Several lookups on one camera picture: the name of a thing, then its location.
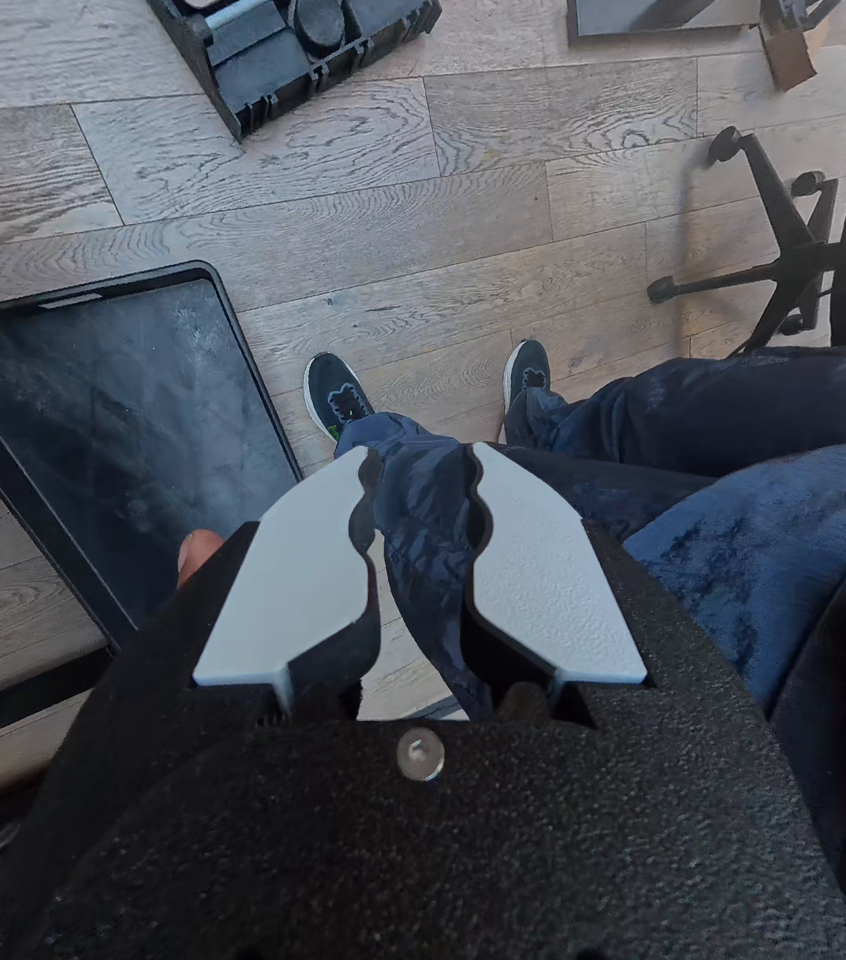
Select shallow black plastic tray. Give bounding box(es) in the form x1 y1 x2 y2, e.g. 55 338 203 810
0 260 305 655

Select black office chair base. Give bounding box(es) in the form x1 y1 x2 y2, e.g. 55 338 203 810
646 93 846 357

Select person's left hand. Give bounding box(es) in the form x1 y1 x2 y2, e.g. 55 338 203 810
177 528 226 588

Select person's left shoe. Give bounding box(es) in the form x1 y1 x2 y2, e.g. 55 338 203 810
303 352 377 445

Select person's right shoe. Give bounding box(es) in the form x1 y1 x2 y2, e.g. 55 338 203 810
501 339 554 436

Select person's shoe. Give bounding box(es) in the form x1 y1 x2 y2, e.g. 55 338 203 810
501 339 554 436
303 352 377 445

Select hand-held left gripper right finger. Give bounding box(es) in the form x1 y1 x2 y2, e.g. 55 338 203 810
463 441 650 719

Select small cardboard box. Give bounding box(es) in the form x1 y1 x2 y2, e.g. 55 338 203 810
759 0 842 93

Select person's navy pants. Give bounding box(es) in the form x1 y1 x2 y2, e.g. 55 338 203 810
333 345 846 721

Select black handle bracket metal rod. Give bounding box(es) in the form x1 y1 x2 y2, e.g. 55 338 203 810
145 0 444 144

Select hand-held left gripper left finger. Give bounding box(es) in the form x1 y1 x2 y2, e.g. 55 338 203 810
191 447 384 723

